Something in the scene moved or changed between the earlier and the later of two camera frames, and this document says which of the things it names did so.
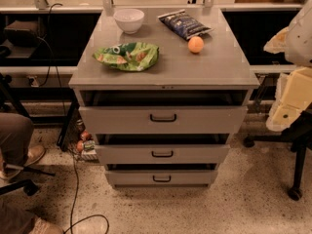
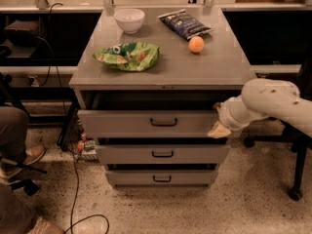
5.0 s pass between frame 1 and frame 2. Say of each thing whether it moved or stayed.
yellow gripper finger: moved
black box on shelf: stayed
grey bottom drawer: stayed
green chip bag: stayed
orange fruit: stayed
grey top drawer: moved
